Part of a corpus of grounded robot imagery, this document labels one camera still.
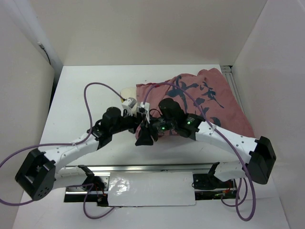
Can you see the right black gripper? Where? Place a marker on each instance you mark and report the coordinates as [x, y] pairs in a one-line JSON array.
[[144, 138]]

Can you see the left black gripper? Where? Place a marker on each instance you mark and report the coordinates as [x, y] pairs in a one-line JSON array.
[[134, 122]]

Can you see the cream yellow pillow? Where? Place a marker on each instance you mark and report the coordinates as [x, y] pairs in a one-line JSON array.
[[128, 92]]

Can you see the pink red printed pillowcase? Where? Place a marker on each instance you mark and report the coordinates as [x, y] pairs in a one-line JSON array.
[[207, 93]]

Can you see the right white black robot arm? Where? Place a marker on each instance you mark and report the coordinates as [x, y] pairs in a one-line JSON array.
[[255, 157]]

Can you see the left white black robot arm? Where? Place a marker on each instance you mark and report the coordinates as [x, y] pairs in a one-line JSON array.
[[42, 172]]

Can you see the white cover plate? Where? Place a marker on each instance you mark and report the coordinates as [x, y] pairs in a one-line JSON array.
[[151, 189]]

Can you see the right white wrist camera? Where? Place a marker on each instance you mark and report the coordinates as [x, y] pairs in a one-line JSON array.
[[144, 109]]

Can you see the aluminium rail front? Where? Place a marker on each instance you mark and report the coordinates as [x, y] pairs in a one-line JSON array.
[[196, 168]]

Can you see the aluminium rail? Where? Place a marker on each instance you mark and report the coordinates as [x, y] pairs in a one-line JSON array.
[[196, 168], [228, 74]]

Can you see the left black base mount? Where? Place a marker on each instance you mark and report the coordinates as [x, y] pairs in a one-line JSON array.
[[95, 185]]

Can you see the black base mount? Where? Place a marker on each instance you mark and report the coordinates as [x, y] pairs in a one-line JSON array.
[[208, 187], [95, 185]]

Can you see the aluminium rail right side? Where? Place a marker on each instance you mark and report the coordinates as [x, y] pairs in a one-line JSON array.
[[228, 74]]

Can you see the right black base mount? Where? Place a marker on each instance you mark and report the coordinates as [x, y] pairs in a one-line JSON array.
[[208, 187]]

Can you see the small wall cable plug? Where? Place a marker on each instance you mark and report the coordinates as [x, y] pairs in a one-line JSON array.
[[43, 48]]

